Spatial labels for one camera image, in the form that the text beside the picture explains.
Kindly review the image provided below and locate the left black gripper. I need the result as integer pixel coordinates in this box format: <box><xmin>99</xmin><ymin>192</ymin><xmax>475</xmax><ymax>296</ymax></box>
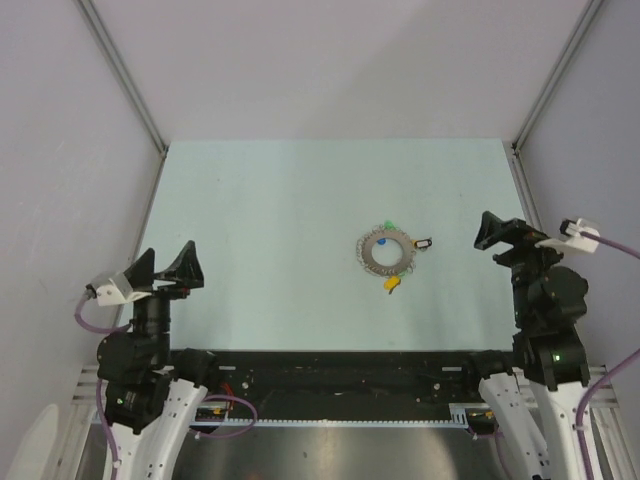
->
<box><xmin>124</xmin><ymin>239</ymin><xmax>202</xmax><ymax>363</ymax></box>

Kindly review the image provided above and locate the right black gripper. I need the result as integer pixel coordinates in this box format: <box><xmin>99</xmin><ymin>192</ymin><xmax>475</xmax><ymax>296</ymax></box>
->
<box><xmin>474</xmin><ymin>211</ymin><xmax>577</xmax><ymax>326</ymax></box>

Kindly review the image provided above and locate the black key tag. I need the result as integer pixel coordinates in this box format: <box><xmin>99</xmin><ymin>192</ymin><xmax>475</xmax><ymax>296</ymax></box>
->
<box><xmin>413</xmin><ymin>238</ymin><xmax>433</xmax><ymax>251</ymax></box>

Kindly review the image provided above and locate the yellow key tag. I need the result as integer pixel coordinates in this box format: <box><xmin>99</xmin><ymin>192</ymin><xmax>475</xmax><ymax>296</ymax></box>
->
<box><xmin>383</xmin><ymin>276</ymin><xmax>402</xmax><ymax>295</ymax></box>

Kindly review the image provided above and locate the large metal key organizer ring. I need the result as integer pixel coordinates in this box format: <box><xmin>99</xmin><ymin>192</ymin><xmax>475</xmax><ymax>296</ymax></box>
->
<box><xmin>355</xmin><ymin>224</ymin><xmax>419</xmax><ymax>280</ymax></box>

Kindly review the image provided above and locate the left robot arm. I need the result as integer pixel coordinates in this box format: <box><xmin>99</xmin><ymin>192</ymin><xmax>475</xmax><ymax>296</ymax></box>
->
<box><xmin>87</xmin><ymin>240</ymin><xmax>221</xmax><ymax>479</ymax></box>

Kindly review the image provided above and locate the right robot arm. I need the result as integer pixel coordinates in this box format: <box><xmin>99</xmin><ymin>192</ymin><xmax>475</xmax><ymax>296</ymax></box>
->
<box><xmin>461</xmin><ymin>211</ymin><xmax>602</xmax><ymax>479</ymax></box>

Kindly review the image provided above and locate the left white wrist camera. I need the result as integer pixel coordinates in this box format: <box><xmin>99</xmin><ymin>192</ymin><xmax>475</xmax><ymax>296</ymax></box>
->
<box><xmin>86</xmin><ymin>272</ymin><xmax>151</xmax><ymax>306</ymax></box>

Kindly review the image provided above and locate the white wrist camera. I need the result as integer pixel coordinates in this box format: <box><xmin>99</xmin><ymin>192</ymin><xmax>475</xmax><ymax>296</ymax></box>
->
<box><xmin>535</xmin><ymin>218</ymin><xmax>600</xmax><ymax>255</ymax></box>
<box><xmin>86</xmin><ymin>272</ymin><xmax>151</xmax><ymax>306</ymax></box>

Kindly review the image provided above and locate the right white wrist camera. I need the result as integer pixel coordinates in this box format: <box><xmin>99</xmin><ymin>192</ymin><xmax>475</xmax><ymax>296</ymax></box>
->
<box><xmin>535</xmin><ymin>218</ymin><xmax>600</xmax><ymax>255</ymax></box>

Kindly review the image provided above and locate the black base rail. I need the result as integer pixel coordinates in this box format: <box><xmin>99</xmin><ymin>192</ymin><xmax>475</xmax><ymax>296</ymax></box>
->
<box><xmin>208</xmin><ymin>350</ymin><xmax>513</xmax><ymax>423</ymax></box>

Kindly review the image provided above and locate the white cable duct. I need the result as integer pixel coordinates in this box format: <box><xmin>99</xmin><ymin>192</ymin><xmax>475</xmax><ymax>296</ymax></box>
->
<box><xmin>189</xmin><ymin>403</ymin><xmax>481</xmax><ymax>431</ymax></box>

